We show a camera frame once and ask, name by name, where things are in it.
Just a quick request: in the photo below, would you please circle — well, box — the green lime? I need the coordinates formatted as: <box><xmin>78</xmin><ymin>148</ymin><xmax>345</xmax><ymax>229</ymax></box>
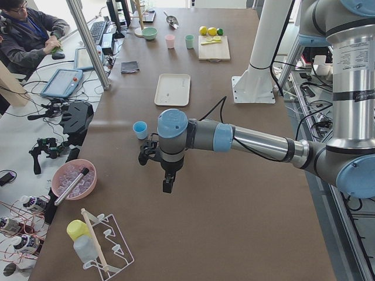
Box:
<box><xmin>216</xmin><ymin>28</ymin><xmax>224</xmax><ymax>36</ymax></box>

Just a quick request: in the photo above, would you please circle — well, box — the pink bowl with ice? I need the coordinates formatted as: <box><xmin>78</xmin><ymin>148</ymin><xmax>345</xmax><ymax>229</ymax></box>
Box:
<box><xmin>52</xmin><ymin>159</ymin><xmax>97</xmax><ymax>201</ymax></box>

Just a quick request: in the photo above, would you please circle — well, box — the small bottle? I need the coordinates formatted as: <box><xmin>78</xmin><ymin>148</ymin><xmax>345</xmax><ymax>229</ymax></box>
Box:
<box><xmin>19</xmin><ymin>196</ymin><xmax>47</xmax><ymax>213</ymax></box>
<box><xmin>1</xmin><ymin>217</ymin><xmax>22</xmax><ymax>235</ymax></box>
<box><xmin>10</xmin><ymin>235</ymin><xmax>41</xmax><ymax>255</ymax></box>

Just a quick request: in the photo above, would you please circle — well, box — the yellow cup on rack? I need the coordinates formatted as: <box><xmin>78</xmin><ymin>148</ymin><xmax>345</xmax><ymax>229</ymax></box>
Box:
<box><xmin>66</xmin><ymin>220</ymin><xmax>91</xmax><ymax>241</ymax></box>

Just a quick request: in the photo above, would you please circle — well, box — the blue cup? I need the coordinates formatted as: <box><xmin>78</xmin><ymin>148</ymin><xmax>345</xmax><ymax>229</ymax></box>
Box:
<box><xmin>132</xmin><ymin>121</ymin><xmax>148</xmax><ymax>140</ymax></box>

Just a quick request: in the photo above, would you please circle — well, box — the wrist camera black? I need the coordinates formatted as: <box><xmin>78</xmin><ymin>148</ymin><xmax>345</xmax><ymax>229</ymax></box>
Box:
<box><xmin>138</xmin><ymin>133</ymin><xmax>162</xmax><ymax>166</ymax></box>

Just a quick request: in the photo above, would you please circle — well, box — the white wire cup rack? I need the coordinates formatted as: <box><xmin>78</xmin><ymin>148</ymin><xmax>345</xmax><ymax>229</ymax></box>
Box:
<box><xmin>83</xmin><ymin>213</ymin><xmax>135</xmax><ymax>280</ymax></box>

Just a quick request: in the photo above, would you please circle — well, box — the dark grey cloth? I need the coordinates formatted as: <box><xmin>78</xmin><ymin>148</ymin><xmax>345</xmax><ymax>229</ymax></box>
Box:
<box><xmin>121</xmin><ymin>61</ymin><xmax>139</xmax><ymax>74</ymax></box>

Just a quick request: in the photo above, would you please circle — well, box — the yellow lemon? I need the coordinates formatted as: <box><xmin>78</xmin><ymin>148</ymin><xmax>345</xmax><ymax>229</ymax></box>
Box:
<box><xmin>199</xmin><ymin>26</ymin><xmax>207</xmax><ymax>36</ymax></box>
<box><xmin>207</xmin><ymin>27</ymin><xmax>217</xmax><ymax>36</ymax></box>

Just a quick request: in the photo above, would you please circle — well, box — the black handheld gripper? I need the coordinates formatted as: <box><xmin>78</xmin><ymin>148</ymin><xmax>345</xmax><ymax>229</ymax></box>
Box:
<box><xmin>27</xmin><ymin>99</ymin><xmax>69</xmax><ymax>121</ymax></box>
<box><xmin>28</xmin><ymin>137</ymin><xmax>71</xmax><ymax>176</ymax></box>

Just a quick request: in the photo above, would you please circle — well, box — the blue teach pendant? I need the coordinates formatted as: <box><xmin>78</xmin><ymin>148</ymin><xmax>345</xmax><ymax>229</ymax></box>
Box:
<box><xmin>74</xmin><ymin>45</ymin><xmax>104</xmax><ymax>71</ymax></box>
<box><xmin>40</xmin><ymin>68</ymin><xmax>83</xmax><ymax>98</ymax></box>

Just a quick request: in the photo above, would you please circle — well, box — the metal cylinder muddler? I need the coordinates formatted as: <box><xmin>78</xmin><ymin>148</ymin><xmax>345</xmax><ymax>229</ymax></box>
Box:
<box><xmin>54</xmin><ymin>167</ymin><xmax>89</xmax><ymax>206</ymax></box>

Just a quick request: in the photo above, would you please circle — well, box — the wooden cup tree stand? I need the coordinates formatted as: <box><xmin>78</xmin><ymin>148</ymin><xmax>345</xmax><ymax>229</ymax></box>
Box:
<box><xmin>131</xmin><ymin>0</ymin><xmax>145</xmax><ymax>37</ymax></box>

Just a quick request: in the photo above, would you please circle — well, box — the cream tray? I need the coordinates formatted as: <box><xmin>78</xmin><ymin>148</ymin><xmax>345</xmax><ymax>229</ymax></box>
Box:
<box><xmin>154</xmin><ymin>73</ymin><xmax>191</xmax><ymax>107</ymax></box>

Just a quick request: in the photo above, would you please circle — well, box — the wooden cutting board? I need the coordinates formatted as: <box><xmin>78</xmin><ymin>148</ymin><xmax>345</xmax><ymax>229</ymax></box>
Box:
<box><xmin>198</xmin><ymin>35</ymin><xmax>230</xmax><ymax>61</ymax></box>

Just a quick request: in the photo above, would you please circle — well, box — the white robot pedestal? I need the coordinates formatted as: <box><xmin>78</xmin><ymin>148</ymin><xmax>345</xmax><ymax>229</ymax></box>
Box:
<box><xmin>232</xmin><ymin>0</ymin><xmax>294</xmax><ymax>104</ymax></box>

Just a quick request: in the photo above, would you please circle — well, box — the yellow plastic knife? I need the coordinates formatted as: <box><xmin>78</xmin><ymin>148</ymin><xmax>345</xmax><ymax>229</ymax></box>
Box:
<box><xmin>200</xmin><ymin>41</ymin><xmax>222</xmax><ymax>46</ymax></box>

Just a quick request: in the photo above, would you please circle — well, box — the wooden stick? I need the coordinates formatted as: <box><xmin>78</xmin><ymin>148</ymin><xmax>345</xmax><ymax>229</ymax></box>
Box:
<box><xmin>81</xmin><ymin>208</ymin><xmax>109</xmax><ymax>272</ymax></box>

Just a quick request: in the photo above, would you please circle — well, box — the green cup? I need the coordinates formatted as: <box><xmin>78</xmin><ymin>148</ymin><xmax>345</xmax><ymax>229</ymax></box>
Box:
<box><xmin>185</xmin><ymin>35</ymin><xmax>195</xmax><ymax>49</ymax></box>

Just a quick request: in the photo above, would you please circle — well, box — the aluminium frame post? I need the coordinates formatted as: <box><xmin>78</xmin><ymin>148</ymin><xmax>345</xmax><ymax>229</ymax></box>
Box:
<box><xmin>66</xmin><ymin>0</ymin><xmax>110</xmax><ymax>91</ymax></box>

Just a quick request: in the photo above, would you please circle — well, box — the clear cup on rack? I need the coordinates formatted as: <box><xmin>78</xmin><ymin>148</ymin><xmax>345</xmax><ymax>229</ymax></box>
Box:
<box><xmin>73</xmin><ymin>235</ymin><xmax>98</xmax><ymax>263</ymax></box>

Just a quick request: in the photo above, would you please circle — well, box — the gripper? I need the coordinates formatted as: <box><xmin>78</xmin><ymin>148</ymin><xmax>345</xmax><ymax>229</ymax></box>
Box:
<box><xmin>161</xmin><ymin>152</ymin><xmax>184</xmax><ymax>193</ymax></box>

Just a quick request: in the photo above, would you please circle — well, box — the seated person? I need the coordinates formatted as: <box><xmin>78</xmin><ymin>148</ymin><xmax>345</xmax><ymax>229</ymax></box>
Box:
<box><xmin>1</xmin><ymin>1</ymin><xmax>69</xmax><ymax>79</ymax></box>

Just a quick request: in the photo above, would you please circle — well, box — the metal scoop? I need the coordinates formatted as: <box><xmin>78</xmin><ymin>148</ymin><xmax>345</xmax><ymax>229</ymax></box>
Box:
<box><xmin>163</xmin><ymin>11</ymin><xmax>179</xmax><ymax>29</ymax></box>

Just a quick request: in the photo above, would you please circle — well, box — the pink cup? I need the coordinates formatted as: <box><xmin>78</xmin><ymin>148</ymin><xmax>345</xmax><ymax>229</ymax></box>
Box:
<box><xmin>165</xmin><ymin>34</ymin><xmax>175</xmax><ymax>49</ymax></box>

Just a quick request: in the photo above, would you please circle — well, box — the mint green bowl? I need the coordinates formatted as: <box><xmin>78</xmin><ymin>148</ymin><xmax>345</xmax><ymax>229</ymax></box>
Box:
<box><xmin>141</xmin><ymin>27</ymin><xmax>158</xmax><ymax>40</ymax></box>

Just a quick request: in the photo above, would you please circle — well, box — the black keyboard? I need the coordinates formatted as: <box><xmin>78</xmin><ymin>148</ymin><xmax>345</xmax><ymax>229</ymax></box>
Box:
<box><xmin>90</xmin><ymin>21</ymin><xmax>107</xmax><ymax>45</ymax></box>

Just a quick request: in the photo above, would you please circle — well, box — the black device stand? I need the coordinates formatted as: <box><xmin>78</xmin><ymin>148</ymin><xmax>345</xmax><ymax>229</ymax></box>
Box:
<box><xmin>59</xmin><ymin>101</ymin><xmax>94</xmax><ymax>146</ymax></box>

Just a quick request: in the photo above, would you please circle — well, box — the black monitor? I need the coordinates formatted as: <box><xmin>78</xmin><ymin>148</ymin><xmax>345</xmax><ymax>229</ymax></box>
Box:
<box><xmin>106</xmin><ymin>0</ymin><xmax>131</xmax><ymax>39</ymax></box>

